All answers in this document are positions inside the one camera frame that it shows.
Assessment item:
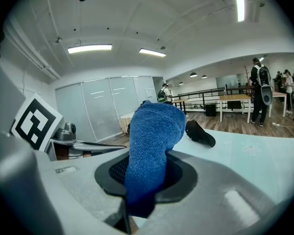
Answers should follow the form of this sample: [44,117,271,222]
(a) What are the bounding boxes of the beige covered round table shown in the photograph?
[120,113,135,134]

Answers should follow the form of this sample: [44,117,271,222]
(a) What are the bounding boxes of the blue cloth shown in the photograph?
[123,100,187,218]

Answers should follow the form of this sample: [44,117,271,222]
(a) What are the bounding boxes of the table with light blue tablecloth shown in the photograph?
[166,128,294,205]

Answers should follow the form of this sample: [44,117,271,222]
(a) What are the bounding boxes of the black speaker box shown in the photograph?
[205,103,217,118]

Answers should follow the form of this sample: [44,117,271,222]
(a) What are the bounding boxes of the white-legged wooden table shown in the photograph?
[219,94,252,122]
[269,91,288,118]

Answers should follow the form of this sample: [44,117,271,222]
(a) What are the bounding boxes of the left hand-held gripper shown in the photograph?
[11,93,127,160]

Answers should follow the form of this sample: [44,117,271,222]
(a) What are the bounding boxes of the black cap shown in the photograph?
[185,120,216,148]

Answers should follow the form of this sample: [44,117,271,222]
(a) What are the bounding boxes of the long ceiling light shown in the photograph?
[68,44,113,54]
[139,48,167,57]
[233,0,245,23]

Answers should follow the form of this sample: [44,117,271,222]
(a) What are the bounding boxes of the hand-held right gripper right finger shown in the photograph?
[137,150,275,235]

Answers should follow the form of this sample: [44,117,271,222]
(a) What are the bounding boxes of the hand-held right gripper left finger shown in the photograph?
[50,148,130,235]

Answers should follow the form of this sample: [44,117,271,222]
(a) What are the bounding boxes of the black metal railing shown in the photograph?
[172,87,255,110]

